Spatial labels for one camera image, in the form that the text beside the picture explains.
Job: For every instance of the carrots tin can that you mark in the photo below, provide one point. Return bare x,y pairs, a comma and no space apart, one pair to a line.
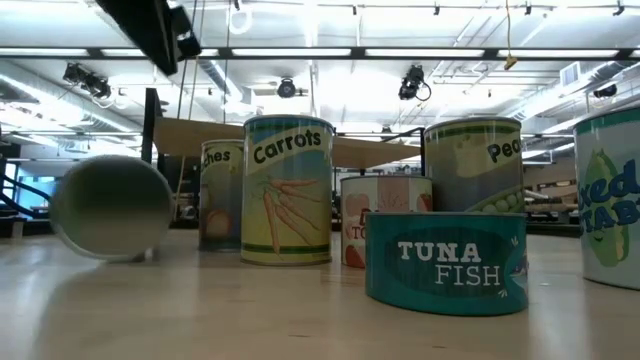
287,200

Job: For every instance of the short tomatoes tin can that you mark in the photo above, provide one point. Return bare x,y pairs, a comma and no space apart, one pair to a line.
380,195

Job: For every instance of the peaches tin can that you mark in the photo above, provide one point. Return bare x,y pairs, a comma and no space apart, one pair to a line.
220,200

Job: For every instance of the peas tin can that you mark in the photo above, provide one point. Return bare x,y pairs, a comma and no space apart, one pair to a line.
470,165

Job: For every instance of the teal tuna fish can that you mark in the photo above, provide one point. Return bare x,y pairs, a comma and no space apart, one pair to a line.
445,265

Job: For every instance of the oranges tin can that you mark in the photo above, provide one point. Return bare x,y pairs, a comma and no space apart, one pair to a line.
110,207

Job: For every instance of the mixed vegetables tin can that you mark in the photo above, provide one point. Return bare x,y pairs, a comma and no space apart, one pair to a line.
610,200

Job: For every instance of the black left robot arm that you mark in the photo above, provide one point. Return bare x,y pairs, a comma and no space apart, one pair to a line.
145,30

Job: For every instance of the wooden shelf with black legs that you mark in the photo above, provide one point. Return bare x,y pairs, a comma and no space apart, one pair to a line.
210,136

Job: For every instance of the grey air vent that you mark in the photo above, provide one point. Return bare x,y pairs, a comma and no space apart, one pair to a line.
570,74

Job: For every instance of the black overhead frame beam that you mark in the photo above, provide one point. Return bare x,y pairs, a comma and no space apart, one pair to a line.
357,52

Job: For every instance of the black ceiling-mounted camera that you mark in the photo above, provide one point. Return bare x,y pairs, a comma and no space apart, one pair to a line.
412,82

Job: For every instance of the black aluminium table frame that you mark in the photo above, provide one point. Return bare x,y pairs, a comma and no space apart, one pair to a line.
550,230

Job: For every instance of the small black ceiling camera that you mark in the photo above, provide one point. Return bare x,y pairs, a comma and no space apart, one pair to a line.
605,91

